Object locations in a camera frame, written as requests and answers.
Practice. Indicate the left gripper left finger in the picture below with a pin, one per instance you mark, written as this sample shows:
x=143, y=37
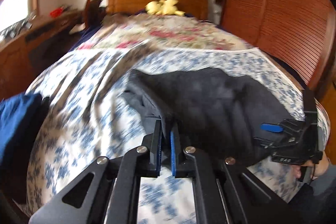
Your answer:
x=107, y=191

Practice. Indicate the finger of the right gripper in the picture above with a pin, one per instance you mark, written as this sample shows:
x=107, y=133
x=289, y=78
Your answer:
x=265, y=143
x=271, y=127

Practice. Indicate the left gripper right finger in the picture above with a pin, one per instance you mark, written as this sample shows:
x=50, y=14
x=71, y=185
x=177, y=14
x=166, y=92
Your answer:
x=225, y=193

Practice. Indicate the black jacket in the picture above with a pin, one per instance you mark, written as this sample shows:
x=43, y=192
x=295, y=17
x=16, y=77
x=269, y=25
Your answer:
x=218, y=113

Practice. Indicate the grey sleeved right forearm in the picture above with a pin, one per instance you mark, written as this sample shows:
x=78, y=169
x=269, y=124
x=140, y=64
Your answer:
x=315, y=202

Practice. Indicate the person's right hand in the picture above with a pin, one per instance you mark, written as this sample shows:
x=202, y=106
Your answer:
x=318, y=169

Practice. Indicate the blue floral bedsheet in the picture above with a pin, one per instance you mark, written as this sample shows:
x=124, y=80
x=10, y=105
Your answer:
x=88, y=118

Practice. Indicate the folded blue garment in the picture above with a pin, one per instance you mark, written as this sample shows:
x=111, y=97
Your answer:
x=21, y=119

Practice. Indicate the wooden louvered wardrobe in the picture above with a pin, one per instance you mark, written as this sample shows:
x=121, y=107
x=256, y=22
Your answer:
x=299, y=32

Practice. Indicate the pink floral quilt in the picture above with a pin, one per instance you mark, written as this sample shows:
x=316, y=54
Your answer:
x=168, y=31

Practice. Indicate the yellow plush toy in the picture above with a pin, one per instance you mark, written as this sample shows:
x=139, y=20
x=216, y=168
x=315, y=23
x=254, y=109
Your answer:
x=164, y=7

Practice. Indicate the wooden desk cabinet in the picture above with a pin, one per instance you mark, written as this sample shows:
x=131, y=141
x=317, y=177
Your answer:
x=24, y=57

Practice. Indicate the wooden chair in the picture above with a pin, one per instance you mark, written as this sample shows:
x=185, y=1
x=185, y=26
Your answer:
x=93, y=13

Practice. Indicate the red bowl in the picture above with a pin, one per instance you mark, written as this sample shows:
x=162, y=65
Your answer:
x=57, y=12

